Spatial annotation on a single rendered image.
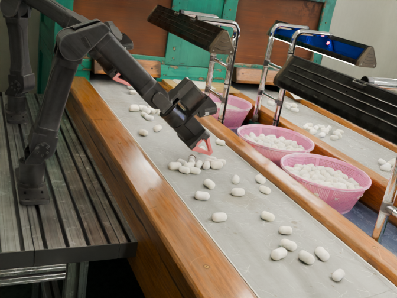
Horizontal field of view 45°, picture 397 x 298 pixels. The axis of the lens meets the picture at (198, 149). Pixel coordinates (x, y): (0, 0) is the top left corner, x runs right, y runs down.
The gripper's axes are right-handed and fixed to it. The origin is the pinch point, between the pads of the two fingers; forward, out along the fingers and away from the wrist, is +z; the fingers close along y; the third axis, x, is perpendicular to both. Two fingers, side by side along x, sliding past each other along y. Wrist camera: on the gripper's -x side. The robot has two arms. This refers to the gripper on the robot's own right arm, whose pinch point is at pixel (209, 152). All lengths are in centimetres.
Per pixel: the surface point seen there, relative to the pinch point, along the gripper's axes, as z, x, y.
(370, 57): 26, -62, 10
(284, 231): 1.6, 1.6, -41.7
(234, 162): 8.3, -3.0, -1.1
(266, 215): 0.6, 1.8, -35.2
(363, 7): 126, -165, 182
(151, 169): -15.7, 14.2, -10.7
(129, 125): -9.7, 12.1, 31.3
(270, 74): 48, -51, 84
